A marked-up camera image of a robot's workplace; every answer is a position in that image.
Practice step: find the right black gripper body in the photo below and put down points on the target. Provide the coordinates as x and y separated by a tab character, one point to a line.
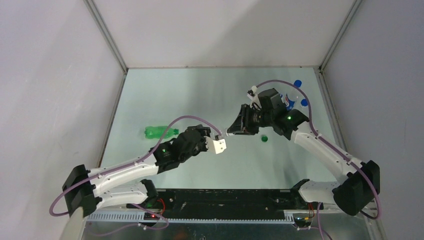
264	118

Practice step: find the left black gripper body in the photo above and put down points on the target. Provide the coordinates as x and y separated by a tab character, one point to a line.
201	146

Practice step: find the white bottle cap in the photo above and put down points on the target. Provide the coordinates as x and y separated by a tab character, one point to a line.
227	133

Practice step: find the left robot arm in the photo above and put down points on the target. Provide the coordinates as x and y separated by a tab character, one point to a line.
127	183

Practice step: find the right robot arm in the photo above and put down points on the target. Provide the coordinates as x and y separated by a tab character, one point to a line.
357	182

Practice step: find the green bottle cap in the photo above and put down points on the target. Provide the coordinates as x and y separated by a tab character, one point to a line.
264	138

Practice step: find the clear bottle blue cap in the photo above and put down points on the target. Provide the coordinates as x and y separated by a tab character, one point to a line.
303	106

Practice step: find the pepsi bottle blue cap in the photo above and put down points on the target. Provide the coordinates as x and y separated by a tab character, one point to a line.
291	96

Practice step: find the green plastic bottle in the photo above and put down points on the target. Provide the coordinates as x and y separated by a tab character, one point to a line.
156	132

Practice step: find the left circuit board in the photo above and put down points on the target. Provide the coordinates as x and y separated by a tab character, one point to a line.
151	216

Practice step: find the circuit board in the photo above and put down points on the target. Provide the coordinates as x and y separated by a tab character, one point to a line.
151	216
303	222

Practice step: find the right circuit board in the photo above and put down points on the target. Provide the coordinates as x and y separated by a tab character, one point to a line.
303	222

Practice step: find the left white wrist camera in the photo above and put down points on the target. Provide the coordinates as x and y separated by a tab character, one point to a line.
215	146

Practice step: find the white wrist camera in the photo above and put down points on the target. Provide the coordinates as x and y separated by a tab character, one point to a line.
215	146
252	92

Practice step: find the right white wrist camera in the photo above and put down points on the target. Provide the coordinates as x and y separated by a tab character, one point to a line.
252	92

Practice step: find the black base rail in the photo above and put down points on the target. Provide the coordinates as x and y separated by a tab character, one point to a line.
226	204

